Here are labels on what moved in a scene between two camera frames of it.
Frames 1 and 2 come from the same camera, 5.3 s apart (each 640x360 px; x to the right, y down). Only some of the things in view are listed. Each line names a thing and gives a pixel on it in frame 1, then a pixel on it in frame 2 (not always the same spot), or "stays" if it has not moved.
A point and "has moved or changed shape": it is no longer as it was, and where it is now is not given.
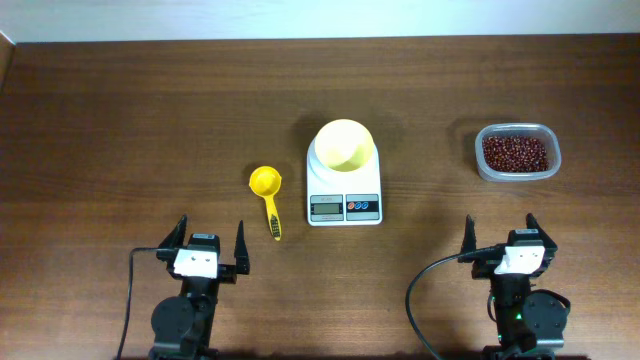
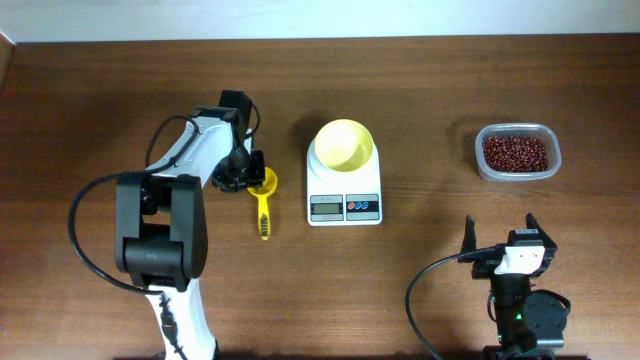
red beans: (514, 154) stays
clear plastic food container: (517, 151) stays
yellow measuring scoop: (266, 180) has moved or changed shape
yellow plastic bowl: (344, 145) stays
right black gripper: (545, 241) stays
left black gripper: (227, 275) -> (227, 180)
